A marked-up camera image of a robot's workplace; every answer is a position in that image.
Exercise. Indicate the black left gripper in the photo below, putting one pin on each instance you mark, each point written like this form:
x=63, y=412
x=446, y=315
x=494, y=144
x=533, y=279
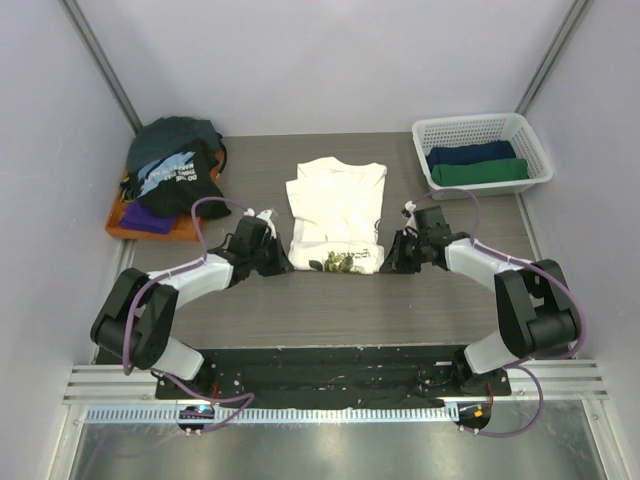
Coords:
x=281, y=264

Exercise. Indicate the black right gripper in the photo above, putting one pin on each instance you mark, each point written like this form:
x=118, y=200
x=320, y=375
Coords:
x=407, y=250

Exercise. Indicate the white t shirt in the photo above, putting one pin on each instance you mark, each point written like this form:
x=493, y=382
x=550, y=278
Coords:
x=337, y=209

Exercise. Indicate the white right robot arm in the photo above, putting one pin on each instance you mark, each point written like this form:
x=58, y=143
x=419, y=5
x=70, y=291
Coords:
x=535, y=312

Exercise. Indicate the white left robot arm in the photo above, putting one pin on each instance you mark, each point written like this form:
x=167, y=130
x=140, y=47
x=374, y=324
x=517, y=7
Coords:
x=136, y=319

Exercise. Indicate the orange wooden tray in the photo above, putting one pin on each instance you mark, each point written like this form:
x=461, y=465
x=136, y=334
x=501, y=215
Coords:
x=184, y=229

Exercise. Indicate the rolled green t shirt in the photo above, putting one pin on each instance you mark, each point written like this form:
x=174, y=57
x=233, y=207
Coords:
x=490, y=171

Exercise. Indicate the black printed t shirt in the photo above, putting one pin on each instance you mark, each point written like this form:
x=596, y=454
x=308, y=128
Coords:
x=170, y=185

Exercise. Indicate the white plastic basket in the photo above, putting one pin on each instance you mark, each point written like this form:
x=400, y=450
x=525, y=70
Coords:
x=480, y=129

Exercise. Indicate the rolled navy t shirt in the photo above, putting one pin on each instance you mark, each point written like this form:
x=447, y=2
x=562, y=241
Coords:
x=470, y=154

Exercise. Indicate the purple t shirt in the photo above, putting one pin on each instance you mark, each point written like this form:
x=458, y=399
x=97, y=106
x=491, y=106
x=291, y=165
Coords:
x=139, y=218

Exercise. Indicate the dark teal t shirt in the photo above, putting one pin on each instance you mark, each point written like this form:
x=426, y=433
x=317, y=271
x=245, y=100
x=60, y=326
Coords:
x=167, y=135

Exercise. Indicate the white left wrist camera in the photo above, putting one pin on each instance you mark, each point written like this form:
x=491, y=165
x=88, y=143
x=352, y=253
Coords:
x=269, y=216

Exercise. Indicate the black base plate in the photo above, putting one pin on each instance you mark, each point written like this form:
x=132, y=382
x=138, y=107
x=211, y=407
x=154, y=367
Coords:
x=337, y=378

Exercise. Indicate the white slotted cable duct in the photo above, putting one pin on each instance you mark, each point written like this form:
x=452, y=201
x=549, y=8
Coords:
x=199, y=414

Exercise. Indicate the right aluminium frame post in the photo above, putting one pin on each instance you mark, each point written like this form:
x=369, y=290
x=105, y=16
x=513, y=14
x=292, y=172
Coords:
x=571, y=22

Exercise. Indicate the aluminium frame post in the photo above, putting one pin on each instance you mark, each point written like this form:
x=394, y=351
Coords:
x=93, y=46
x=571, y=22

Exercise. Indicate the left aluminium frame post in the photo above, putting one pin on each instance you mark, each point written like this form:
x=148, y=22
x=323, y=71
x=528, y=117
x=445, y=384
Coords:
x=93, y=46

